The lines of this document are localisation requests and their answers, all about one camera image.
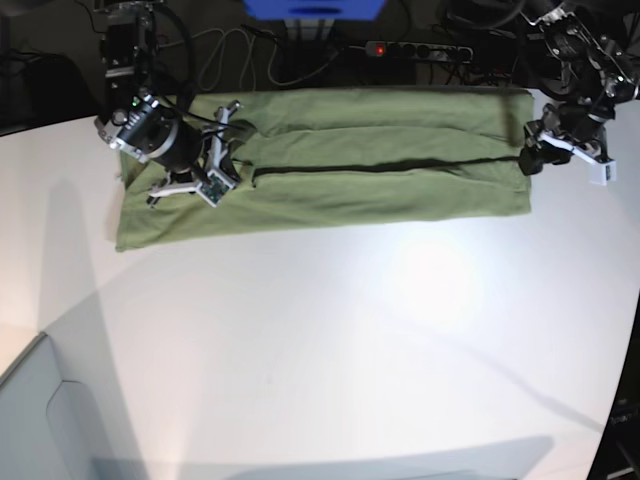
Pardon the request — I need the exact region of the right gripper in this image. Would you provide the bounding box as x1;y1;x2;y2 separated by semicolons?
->
95;92;241;205

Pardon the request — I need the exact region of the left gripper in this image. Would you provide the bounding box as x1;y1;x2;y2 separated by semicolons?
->
518;103;615;175

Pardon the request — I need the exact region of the green T-shirt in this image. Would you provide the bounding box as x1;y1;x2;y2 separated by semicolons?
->
115;88;534;252

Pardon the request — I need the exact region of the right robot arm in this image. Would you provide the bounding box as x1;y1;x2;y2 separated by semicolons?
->
95;1;241;207

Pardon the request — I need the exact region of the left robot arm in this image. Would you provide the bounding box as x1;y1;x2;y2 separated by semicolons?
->
516;1;639;185

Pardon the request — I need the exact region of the blue plastic box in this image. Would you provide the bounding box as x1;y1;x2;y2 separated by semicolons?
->
243;0;386;21

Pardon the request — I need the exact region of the white power strip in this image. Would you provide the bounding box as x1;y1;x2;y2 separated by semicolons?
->
364;41;474;65

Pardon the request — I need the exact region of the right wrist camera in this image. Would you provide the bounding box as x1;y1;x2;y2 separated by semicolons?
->
196;171;237;207

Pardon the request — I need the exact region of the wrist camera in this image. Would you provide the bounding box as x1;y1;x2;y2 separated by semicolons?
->
589;160;617;186
196;171;237;207

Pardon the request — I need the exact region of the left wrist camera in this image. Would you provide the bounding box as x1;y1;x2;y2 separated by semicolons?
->
589;160;617;186

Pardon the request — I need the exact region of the grey looped cable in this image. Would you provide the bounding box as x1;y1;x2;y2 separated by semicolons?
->
197;27;346;92

